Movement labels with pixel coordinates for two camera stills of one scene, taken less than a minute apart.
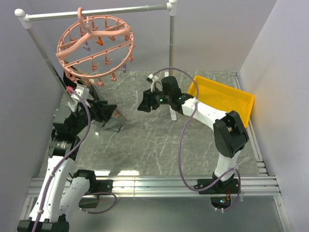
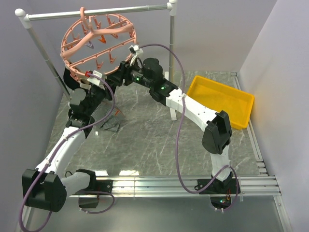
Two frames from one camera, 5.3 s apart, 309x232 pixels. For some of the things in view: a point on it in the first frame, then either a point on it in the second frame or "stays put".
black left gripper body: [97, 115] -> [97, 96]
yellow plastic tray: [223, 97] stays put
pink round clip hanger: [95, 48] stays put
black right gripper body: [160, 98] -> [133, 74]
